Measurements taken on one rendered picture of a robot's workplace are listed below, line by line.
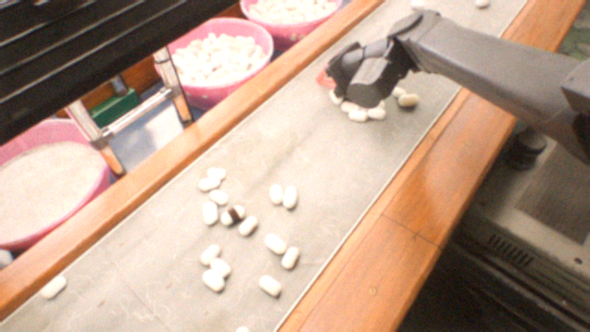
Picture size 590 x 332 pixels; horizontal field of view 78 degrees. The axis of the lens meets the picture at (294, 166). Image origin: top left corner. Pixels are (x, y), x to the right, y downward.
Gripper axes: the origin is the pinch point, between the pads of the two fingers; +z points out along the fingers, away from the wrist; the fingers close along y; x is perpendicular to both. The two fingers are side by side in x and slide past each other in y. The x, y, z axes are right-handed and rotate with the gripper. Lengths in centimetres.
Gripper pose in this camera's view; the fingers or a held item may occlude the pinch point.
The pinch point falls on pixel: (320, 79)
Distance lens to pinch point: 77.4
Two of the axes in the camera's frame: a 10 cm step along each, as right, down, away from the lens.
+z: -5.9, 0.5, 8.0
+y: -6.1, 6.3, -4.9
